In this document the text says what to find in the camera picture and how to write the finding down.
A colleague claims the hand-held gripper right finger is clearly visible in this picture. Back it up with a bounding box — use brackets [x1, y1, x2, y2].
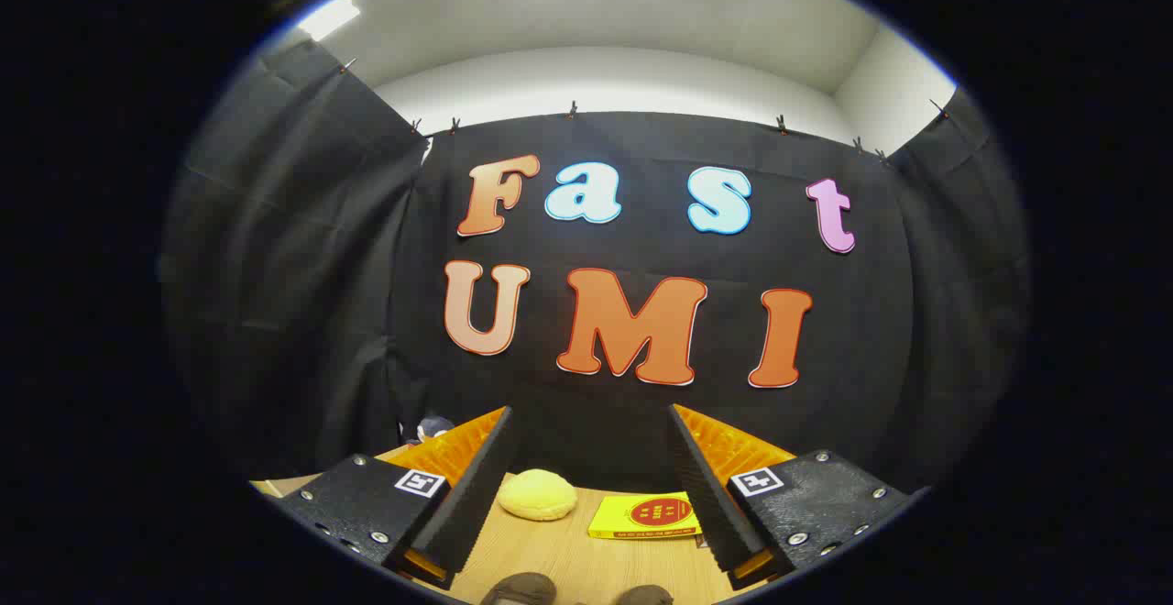
[668, 403, 919, 593]

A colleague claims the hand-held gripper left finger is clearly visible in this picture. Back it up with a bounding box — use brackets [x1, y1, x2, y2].
[273, 406, 517, 590]

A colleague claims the yellow book with red circle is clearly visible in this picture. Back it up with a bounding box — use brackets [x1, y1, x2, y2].
[587, 492, 705, 542]

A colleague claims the yellow bread plush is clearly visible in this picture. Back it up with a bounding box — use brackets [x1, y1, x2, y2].
[498, 468, 579, 523]

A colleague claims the penguin plush toy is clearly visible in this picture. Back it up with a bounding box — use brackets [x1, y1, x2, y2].
[400, 415, 456, 446]

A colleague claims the black backdrop cloth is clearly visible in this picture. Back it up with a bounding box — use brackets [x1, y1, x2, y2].
[158, 37, 1032, 496]

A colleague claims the ceiling light panel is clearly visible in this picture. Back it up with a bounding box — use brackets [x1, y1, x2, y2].
[298, 0, 361, 42]

